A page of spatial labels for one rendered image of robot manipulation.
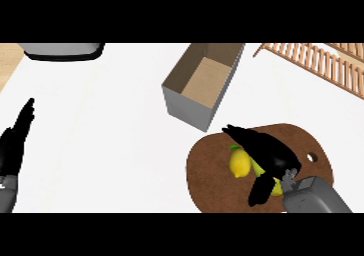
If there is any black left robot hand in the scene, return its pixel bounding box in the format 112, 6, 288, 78
0, 97, 37, 181

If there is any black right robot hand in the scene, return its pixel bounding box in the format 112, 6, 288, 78
220, 124, 303, 208

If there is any yellow lemon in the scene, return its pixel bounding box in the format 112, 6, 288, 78
227, 144, 252, 179
269, 177, 285, 197

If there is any round brown cutting board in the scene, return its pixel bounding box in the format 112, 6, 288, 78
185, 123, 335, 214

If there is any open cardboard box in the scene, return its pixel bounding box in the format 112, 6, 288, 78
161, 43, 247, 133

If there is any wooden dish rack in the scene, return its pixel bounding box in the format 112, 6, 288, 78
251, 43, 364, 109

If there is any grey appliance with black base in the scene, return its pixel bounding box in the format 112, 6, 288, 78
18, 43, 106, 62

